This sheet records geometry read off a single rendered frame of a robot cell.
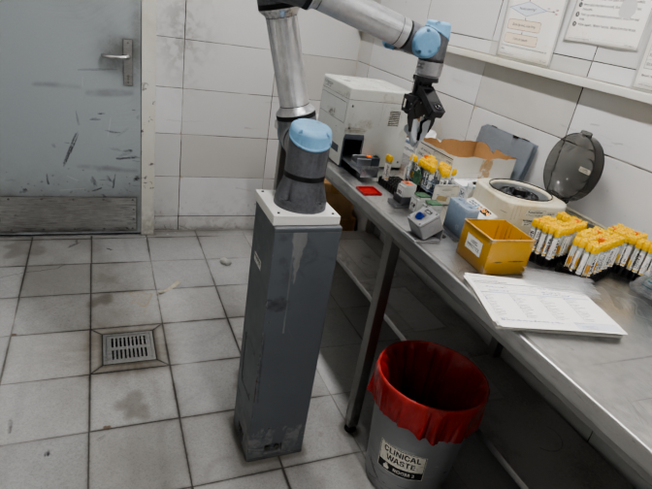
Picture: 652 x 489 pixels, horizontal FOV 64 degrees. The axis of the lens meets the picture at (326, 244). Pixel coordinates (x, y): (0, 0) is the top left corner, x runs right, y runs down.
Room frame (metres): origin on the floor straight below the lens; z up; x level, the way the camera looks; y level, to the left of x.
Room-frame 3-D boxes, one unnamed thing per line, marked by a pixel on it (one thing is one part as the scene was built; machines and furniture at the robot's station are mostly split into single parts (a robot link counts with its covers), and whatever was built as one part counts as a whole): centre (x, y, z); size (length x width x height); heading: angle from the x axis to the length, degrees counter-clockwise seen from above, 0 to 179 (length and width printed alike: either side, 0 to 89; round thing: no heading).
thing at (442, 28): (1.63, -0.21, 1.38); 0.09 x 0.08 x 0.11; 107
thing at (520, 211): (1.60, -0.56, 0.94); 0.30 x 0.24 x 0.12; 107
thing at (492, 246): (1.27, -0.44, 0.93); 0.13 x 0.13 x 0.10; 22
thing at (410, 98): (1.64, -0.21, 1.22); 0.09 x 0.08 x 0.12; 26
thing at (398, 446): (1.34, -0.40, 0.22); 0.38 x 0.37 x 0.44; 26
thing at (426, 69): (1.63, -0.21, 1.30); 0.08 x 0.08 x 0.05
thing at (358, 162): (1.88, -0.07, 0.92); 0.21 x 0.07 x 0.05; 26
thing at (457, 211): (1.43, -0.38, 0.92); 0.10 x 0.07 x 0.10; 20
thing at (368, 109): (2.09, -0.06, 1.03); 0.31 x 0.27 x 0.30; 26
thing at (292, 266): (1.39, 0.09, 0.44); 0.20 x 0.20 x 0.87; 26
